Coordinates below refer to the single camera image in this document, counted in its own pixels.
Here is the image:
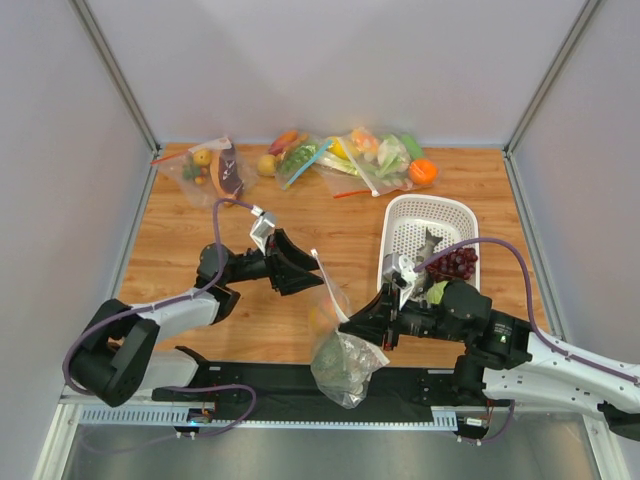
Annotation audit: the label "polka dot zip bag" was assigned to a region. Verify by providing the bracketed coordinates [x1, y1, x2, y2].
[309, 249, 390, 409]

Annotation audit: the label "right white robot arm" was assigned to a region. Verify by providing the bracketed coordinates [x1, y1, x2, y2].
[339, 281, 639, 440]

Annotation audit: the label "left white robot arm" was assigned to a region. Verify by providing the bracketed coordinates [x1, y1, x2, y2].
[63, 229, 323, 407]

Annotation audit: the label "zip bag with meat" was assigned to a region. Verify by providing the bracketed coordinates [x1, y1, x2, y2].
[152, 137, 258, 209]

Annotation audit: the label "large zip bag vegetables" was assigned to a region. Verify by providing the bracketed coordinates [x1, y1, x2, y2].
[312, 127, 439, 198]

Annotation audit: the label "green cabbage toy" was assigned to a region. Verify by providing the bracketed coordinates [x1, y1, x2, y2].
[425, 281, 449, 304]

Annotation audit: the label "red grapes toy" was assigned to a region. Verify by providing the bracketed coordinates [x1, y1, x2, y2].
[427, 247, 479, 282]

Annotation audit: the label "grey fish toy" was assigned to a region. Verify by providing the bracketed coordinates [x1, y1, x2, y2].
[411, 229, 443, 299]

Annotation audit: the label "yellow green pepper toy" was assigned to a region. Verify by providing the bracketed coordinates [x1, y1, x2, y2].
[309, 307, 334, 337]

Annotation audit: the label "yellow pear toy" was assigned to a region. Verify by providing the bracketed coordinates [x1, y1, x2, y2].
[257, 154, 277, 177]

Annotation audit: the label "steak toy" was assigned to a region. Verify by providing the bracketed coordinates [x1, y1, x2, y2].
[209, 144, 244, 200]

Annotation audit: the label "red mango toy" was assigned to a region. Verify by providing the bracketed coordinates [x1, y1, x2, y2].
[268, 130, 299, 156]

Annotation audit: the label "white plastic basket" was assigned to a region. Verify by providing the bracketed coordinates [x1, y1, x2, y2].
[377, 194, 479, 288]

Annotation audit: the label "orange fruit toy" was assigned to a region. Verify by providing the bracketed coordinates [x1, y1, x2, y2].
[408, 158, 439, 186]

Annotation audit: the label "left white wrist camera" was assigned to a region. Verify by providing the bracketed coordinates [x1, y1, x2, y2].
[249, 205, 277, 254]

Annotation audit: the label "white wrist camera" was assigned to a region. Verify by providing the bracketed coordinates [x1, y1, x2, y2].
[381, 253, 418, 308]
[249, 205, 277, 254]

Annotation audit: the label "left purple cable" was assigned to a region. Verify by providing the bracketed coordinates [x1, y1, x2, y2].
[62, 198, 259, 446]

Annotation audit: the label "purple cable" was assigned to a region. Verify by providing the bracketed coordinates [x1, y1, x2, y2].
[412, 238, 640, 444]
[62, 198, 259, 446]

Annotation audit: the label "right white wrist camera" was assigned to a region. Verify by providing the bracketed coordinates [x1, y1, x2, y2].
[381, 253, 418, 308]

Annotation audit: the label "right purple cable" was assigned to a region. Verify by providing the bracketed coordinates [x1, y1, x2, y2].
[412, 238, 640, 444]

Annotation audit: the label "white slotted cable duct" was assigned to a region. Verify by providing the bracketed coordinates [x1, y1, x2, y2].
[79, 404, 489, 429]

